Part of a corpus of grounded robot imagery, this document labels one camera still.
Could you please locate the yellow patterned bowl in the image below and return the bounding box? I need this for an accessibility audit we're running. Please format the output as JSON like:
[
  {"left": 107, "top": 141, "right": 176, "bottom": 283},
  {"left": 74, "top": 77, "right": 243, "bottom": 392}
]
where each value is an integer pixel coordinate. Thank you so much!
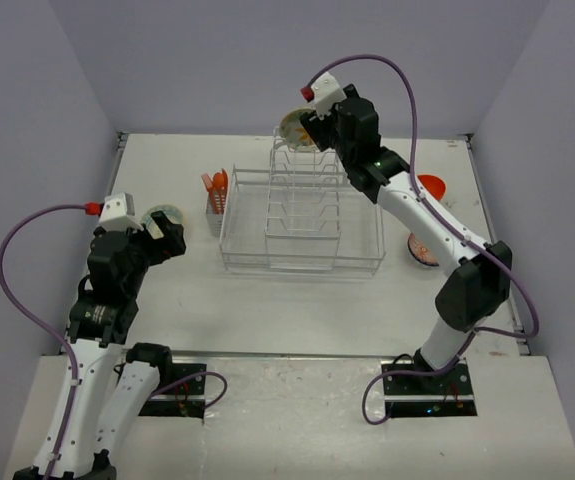
[{"left": 140, "top": 204, "right": 184, "bottom": 239}]

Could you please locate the blue zigzag patterned bowl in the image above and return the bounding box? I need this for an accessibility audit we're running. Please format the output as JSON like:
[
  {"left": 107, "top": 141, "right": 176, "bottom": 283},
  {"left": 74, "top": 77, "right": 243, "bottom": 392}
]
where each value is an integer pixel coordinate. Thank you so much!
[{"left": 279, "top": 107, "right": 318, "bottom": 152}]

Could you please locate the orange bowl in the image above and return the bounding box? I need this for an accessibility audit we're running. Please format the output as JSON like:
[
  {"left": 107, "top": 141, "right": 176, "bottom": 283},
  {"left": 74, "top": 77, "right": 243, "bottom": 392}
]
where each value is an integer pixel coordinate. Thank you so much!
[{"left": 418, "top": 174, "right": 447, "bottom": 202}]

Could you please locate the dark blue triangle bowl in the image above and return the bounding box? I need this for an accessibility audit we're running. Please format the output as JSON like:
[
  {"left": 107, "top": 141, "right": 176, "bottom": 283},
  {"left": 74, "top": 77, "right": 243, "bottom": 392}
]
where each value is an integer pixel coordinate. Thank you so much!
[{"left": 409, "top": 246, "right": 439, "bottom": 267}]

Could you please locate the red rimmed patterned bowl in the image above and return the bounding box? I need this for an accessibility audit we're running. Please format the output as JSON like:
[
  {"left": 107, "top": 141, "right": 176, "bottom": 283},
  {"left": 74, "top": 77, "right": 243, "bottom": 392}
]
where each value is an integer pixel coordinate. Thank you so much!
[{"left": 407, "top": 233, "right": 429, "bottom": 250}]

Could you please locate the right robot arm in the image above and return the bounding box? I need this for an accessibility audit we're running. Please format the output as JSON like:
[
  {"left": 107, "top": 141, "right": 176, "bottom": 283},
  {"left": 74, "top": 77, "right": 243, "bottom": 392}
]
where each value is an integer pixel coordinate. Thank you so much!
[{"left": 300, "top": 82, "right": 512, "bottom": 393}]

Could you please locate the white cutlery caddy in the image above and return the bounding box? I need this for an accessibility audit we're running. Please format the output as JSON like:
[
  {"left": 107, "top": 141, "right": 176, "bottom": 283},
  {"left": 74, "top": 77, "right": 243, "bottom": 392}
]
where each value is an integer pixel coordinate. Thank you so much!
[{"left": 205, "top": 189, "right": 226, "bottom": 237}]

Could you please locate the orange plastic fork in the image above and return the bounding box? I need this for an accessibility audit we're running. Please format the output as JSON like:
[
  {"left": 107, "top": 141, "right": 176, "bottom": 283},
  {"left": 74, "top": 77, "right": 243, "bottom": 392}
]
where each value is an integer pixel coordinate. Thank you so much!
[{"left": 201, "top": 173, "right": 219, "bottom": 213}]

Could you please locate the orange plastic spoon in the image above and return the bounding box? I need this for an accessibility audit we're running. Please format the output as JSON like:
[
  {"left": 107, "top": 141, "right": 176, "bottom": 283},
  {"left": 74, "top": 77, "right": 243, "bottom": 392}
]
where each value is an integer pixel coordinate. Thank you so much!
[{"left": 212, "top": 172, "right": 224, "bottom": 214}]

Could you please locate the orange plastic knife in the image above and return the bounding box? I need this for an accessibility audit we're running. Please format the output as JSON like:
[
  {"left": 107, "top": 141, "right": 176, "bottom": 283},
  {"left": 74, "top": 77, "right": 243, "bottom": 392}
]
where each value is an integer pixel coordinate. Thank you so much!
[{"left": 218, "top": 169, "right": 229, "bottom": 212}]

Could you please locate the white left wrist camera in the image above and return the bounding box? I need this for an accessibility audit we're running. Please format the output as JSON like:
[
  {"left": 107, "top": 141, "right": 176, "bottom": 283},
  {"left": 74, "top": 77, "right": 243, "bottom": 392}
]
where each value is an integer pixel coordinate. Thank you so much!
[{"left": 98, "top": 192, "right": 143, "bottom": 232}]

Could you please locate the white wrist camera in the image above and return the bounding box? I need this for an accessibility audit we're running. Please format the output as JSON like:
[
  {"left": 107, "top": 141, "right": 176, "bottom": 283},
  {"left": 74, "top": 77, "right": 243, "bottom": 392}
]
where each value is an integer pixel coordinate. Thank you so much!
[
  {"left": 98, "top": 192, "right": 143, "bottom": 232},
  {"left": 301, "top": 71, "right": 347, "bottom": 118}
]

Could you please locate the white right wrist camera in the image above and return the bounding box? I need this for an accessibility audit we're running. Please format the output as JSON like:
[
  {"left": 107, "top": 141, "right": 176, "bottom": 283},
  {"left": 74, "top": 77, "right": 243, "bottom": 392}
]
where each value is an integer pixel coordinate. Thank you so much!
[{"left": 301, "top": 71, "right": 347, "bottom": 118}]

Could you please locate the white wire dish rack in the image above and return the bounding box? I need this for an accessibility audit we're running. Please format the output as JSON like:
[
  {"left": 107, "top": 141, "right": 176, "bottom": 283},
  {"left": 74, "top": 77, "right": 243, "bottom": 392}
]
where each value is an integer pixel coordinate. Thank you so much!
[{"left": 219, "top": 134, "right": 386, "bottom": 274}]

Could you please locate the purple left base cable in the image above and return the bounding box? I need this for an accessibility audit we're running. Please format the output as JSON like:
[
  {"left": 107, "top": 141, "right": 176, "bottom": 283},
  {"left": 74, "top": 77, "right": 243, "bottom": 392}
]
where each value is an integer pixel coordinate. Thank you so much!
[{"left": 154, "top": 370, "right": 230, "bottom": 407}]

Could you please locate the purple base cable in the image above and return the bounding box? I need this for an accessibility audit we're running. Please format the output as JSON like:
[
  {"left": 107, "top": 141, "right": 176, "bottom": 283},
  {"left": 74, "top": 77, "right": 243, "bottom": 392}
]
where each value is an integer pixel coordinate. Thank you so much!
[
  {"left": 361, "top": 349, "right": 473, "bottom": 427},
  {"left": 154, "top": 370, "right": 230, "bottom": 407}
]

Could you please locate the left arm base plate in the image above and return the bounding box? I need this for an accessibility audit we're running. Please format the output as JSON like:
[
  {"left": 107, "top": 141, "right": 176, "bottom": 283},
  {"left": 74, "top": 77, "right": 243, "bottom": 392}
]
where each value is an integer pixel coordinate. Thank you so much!
[{"left": 139, "top": 363, "right": 207, "bottom": 420}]

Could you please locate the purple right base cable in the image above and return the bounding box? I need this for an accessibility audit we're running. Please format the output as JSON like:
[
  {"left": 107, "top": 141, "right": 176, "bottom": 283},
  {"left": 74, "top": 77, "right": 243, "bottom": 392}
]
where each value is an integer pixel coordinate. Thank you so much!
[{"left": 361, "top": 349, "right": 473, "bottom": 427}]

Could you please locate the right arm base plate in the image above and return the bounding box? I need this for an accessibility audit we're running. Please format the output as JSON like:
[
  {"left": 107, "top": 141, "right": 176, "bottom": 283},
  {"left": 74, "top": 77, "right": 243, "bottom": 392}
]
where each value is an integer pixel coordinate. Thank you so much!
[{"left": 381, "top": 361, "right": 478, "bottom": 419}]

